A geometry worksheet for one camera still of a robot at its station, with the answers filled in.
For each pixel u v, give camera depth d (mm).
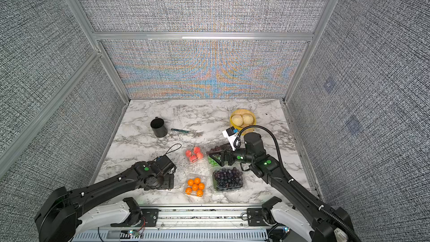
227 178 790
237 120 1003
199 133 1027
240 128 666
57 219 398
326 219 400
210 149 908
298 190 465
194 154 902
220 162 648
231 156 650
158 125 949
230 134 663
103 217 540
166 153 974
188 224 732
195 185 803
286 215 562
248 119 1010
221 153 637
